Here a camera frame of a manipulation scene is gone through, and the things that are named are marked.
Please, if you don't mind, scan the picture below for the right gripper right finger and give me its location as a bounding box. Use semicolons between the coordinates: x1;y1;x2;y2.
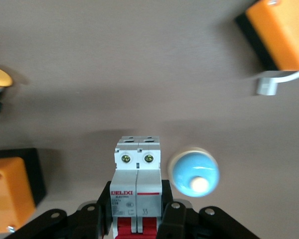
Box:
157;179;260;239

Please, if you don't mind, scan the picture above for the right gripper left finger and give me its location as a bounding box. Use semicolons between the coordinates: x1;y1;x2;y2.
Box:
0;181;113;239

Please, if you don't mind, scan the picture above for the white red circuit breaker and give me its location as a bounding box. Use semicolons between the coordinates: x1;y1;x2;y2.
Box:
110;135;163;236

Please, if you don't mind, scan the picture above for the light blue dome knob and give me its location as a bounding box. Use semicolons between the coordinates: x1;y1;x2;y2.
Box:
168;146;220;199

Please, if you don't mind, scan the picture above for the orange button box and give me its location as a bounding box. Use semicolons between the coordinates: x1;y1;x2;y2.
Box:
235;0;299;72
0;148;47;235

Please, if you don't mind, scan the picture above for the brown table cover sheet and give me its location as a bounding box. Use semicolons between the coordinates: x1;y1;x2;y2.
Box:
0;0;299;239

